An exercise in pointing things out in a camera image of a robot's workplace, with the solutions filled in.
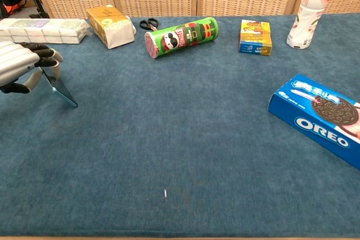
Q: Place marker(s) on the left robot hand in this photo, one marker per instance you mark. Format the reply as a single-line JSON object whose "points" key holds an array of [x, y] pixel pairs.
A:
{"points": [[19, 63]]}

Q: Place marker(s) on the orange and blue carton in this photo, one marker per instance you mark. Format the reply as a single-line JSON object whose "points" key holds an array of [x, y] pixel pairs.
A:
{"points": [[255, 37]]}

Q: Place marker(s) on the gold tissue pack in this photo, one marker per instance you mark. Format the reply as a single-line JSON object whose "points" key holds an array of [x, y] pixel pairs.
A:
{"points": [[111, 26]]}

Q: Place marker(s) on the blue table mat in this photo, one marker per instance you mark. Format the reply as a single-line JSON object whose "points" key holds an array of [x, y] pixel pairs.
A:
{"points": [[180, 138]]}

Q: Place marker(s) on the blue Oreo cookie box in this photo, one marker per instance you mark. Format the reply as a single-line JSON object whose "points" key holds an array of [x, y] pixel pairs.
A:
{"points": [[323, 116]]}

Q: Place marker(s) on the white pocket tissue multipack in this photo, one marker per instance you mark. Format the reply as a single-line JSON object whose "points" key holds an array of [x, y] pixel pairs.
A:
{"points": [[42, 30]]}

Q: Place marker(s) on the black smartphone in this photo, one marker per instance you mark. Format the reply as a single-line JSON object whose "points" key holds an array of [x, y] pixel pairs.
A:
{"points": [[62, 91]]}

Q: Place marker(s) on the white drink bottle yellow cap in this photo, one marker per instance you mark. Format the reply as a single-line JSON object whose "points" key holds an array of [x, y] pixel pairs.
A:
{"points": [[309, 12]]}

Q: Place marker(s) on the green Pringles can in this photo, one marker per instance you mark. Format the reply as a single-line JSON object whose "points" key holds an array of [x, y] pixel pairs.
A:
{"points": [[181, 37]]}

